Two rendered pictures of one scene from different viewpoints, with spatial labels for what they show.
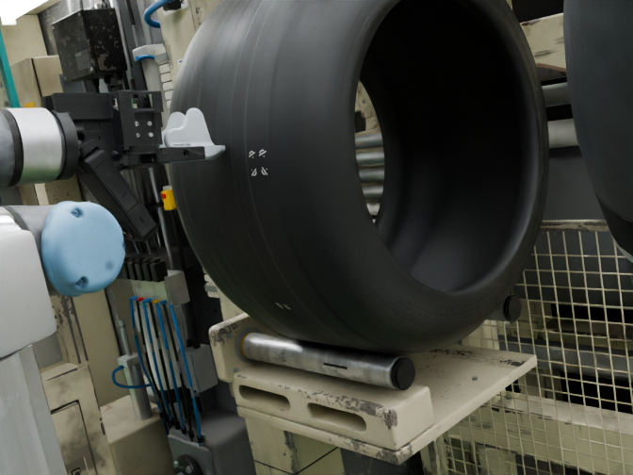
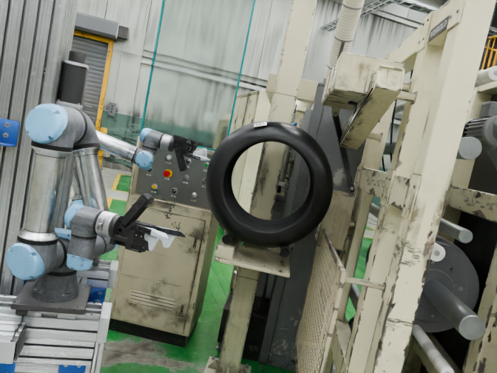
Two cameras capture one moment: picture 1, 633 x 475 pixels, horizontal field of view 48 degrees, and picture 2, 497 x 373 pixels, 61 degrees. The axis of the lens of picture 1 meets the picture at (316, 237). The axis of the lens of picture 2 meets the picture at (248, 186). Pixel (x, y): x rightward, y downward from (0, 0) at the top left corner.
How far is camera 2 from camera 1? 1.58 m
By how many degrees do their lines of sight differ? 46
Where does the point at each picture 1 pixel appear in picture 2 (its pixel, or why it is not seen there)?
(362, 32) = (240, 145)
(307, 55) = (225, 145)
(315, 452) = (246, 274)
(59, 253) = (136, 158)
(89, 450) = (202, 235)
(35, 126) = (165, 138)
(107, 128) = (182, 145)
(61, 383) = (203, 213)
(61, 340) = not seen: hidden behind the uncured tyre
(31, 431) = not seen: hidden behind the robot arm
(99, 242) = (144, 159)
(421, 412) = (227, 253)
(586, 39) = not seen: hidden behind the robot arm
